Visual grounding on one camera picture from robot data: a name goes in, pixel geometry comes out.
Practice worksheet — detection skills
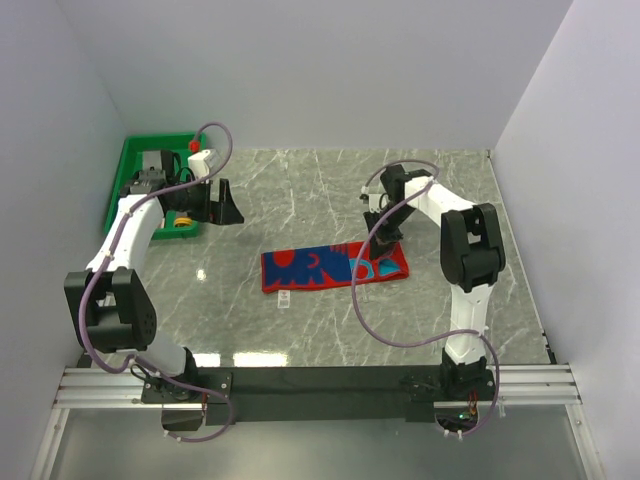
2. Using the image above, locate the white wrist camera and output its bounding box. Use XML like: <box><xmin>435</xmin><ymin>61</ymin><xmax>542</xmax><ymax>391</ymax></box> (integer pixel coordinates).
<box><xmin>188</xmin><ymin>140</ymin><xmax>223</xmax><ymax>180</ymax></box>
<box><xmin>360</xmin><ymin>186</ymin><xmax>387</xmax><ymax>213</ymax></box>

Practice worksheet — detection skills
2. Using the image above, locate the aluminium rail frame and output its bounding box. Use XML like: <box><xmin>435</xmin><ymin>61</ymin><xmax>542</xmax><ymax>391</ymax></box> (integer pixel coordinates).
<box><xmin>31</xmin><ymin>364</ymin><xmax>605</xmax><ymax>479</ymax></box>

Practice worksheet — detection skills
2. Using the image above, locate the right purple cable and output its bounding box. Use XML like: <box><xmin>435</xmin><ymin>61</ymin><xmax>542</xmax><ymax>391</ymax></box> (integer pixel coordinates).
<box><xmin>350</xmin><ymin>158</ymin><xmax>501</xmax><ymax>438</ymax></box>

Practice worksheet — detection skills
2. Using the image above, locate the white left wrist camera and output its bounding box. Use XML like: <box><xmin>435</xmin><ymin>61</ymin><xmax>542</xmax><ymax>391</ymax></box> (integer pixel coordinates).
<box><xmin>188</xmin><ymin>140</ymin><xmax>223</xmax><ymax>180</ymax></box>

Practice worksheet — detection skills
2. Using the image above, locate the red and blue towel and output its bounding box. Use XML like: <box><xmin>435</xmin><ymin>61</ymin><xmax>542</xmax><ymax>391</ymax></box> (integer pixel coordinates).
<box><xmin>261</xmin><ymin>242</ymin><xmax>410</xmax><ymax>294</ymax></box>

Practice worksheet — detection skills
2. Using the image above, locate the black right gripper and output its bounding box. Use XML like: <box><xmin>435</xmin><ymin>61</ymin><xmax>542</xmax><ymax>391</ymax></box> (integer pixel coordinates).
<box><xmin>364</xmin><ymin>204</ymin><xmax>415</xmax><ymax>262</ymax></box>

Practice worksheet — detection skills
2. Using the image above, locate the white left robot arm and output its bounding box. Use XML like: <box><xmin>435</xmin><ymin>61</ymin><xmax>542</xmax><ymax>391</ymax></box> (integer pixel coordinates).
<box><xmin>64</xmin><ymin>142</ymin><xmax>244</xmax><ymax>402</ymax></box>

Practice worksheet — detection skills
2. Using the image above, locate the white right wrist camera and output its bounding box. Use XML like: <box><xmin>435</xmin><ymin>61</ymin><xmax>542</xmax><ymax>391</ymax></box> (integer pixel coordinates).
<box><xmin>360</xmin><ymin>186</ymin><xmax>387</xmax><ymax>213</ymax></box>

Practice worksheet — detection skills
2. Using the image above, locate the orange and grey towel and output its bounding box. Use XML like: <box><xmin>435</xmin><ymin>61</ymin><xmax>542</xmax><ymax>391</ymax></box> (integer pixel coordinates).
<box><xmin>172</xmin><ymin>213</ymin><xmax>195</xmax><ymax>229</ymax></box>

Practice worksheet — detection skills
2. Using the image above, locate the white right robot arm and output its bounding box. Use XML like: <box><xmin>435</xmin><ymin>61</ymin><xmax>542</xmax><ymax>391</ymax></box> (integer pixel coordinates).
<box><xmin>358</xmin><ymin>160</ymin><xmax>506</xmax><ymax>399</ymax></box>

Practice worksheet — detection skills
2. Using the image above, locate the green plastic tray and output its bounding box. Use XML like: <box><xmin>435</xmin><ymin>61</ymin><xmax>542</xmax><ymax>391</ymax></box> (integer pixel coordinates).
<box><xmin>104</xmin><ymin>132</ymin><xmax>204</xmax><ymax>240</ymax></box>

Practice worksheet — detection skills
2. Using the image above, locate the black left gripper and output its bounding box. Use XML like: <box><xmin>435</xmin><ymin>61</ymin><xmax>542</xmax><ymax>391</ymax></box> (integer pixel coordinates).
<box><xmin>169</xmin><ymin>174</ymin><xmax>244</xmax><ymax>225</ymax></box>

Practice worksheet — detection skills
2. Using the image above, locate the black base beam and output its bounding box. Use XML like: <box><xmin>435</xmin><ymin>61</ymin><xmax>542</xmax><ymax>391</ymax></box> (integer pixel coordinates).
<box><xmin>141</xmin><ymin>365</ymin><xmax>494</xmax><ymax>426</ymax></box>

